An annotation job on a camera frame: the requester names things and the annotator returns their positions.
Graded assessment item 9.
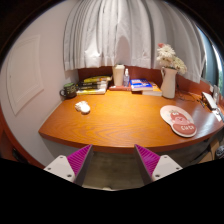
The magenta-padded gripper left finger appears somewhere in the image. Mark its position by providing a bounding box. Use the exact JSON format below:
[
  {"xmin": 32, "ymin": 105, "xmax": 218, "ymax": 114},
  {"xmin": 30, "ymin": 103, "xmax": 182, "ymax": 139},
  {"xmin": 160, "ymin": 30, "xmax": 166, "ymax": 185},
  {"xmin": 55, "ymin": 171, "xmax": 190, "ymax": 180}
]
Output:
[{"xmin": 43, "ymin": 143, "xmax": 95, "ymax": 187}]

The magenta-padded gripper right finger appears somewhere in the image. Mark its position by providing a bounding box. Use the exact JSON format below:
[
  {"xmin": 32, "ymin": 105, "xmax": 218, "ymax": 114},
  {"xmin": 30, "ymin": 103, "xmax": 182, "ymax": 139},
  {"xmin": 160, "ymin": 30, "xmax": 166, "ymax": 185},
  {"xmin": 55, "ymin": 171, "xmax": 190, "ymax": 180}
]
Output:
[{"xmin": 133, "ymin": 143, "xmax": 184, "ymax": 186}]

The white computer mouse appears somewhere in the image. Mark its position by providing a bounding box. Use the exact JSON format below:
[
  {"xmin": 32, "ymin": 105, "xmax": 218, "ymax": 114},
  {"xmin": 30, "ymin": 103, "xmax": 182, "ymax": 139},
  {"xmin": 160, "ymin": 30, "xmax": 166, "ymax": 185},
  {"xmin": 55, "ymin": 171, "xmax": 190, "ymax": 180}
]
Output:
[{"xmin": 74, "ymin": 100, "xmax": 91, "ymax": 115}]

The dark green-lined mug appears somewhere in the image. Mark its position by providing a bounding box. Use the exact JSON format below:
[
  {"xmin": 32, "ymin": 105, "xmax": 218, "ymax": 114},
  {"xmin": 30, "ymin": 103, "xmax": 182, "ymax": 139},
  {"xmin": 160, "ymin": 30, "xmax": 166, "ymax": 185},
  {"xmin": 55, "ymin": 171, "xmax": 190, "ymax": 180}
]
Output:
[{"xmin": 59, "ymin": 82, "xmax": 78, "ymax": 100}]

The white and yellow book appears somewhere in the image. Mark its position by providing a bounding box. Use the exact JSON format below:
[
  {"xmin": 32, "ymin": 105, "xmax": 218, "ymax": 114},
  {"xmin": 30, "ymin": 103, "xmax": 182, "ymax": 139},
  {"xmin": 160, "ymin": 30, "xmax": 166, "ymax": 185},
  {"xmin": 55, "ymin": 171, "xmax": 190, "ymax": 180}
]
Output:
[{"xmin": 76, "ymin": 87, "xmax": 108, "ymax": 96}]

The white flat tablet device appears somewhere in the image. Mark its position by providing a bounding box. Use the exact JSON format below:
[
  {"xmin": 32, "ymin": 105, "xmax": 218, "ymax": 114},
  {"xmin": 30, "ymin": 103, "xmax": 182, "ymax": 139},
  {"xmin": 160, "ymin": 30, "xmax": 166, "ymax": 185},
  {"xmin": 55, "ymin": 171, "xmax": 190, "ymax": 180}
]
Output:
[{"xmin": 201, "ymin": 91, "xmax": 219, "ymax": 111}]

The white ceramic vase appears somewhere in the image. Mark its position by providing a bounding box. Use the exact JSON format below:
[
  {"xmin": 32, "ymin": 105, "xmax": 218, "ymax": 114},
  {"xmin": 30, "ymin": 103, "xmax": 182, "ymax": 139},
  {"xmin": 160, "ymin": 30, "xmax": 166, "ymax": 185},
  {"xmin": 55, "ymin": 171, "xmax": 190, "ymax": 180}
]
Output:
[{"xmin": 160, "ymin": 66, "xmax": 179, "ymax": 100}]

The blue book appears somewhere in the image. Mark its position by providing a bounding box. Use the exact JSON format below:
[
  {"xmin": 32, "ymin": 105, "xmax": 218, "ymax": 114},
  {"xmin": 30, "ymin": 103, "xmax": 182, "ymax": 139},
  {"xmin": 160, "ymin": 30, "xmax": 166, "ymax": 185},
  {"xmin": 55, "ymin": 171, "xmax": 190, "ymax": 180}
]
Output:
[{"xmin": 129, "ymin": 78, "xmax": 154, "ymax": 92}]

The dark red book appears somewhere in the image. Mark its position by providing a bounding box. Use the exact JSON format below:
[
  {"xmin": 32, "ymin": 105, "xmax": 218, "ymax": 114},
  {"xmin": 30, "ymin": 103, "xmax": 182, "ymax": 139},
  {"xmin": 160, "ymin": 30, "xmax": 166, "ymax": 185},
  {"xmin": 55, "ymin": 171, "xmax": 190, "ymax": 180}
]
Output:
[{"xmin": 108, "ymin": 84, "xmax": 133, "ymax": 92}]

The clear spray bottle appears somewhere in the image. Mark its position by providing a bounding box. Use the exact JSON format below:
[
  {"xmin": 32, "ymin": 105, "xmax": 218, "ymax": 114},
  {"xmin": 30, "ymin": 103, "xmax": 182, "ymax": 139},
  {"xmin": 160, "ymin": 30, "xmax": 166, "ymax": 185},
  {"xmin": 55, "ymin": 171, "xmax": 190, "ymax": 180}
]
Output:
[{"xmin": 123, "ymin": 68, "xmax": 131, "ymax": 88}]

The black and yellow book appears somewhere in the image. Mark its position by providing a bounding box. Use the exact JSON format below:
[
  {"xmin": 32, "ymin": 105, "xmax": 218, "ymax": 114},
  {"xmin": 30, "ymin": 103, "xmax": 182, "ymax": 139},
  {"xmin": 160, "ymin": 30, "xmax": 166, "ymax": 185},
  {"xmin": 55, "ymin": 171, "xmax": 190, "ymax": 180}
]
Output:
[{"xmin": 82, "ymin": 75, "xmax": 113, "ymax": 84}]

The cream tumbler with lid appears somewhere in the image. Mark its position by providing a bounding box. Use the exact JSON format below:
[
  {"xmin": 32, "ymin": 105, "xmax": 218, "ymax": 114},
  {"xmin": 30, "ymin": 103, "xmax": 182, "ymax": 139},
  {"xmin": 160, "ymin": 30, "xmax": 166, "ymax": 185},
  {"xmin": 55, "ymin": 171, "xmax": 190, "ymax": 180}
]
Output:
[{"xmin": 111, "ymin": 64, "xmax": 126, "ymax": 87}]

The white flower bouquet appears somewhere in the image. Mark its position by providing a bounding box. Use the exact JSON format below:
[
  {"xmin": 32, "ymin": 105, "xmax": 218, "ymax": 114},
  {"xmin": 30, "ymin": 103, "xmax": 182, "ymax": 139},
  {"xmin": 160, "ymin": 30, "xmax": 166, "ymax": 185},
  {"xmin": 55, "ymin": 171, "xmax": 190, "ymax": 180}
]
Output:
[{"xmin": 155, "ymin": 42, "xmax": 188, "ymax": 76}]

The dark framed window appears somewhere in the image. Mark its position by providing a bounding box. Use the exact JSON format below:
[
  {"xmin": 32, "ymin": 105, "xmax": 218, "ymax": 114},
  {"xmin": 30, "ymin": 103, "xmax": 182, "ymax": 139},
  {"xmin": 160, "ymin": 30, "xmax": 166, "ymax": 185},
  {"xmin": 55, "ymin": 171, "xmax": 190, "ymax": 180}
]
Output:
[{"xmin": 199, "ymin": 29, "xmax": 224, "ymax": 95}]

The white pleated curtain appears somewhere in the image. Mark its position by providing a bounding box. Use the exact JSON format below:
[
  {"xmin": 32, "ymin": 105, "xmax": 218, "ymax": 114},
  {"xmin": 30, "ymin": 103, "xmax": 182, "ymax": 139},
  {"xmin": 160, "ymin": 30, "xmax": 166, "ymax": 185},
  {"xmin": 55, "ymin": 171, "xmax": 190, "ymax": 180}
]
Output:
[{"xmin": 63, "ymin": 0, "xmax": 208, "ymax": 84}]

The black cable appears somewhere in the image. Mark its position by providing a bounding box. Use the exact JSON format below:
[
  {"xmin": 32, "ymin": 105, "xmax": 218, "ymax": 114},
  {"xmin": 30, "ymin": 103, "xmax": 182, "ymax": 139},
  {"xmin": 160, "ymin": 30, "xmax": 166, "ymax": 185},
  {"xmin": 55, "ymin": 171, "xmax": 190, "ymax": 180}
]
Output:
[{"xmin": 176, "ymin": 89, "xmax": 204, "ymax": 103}]

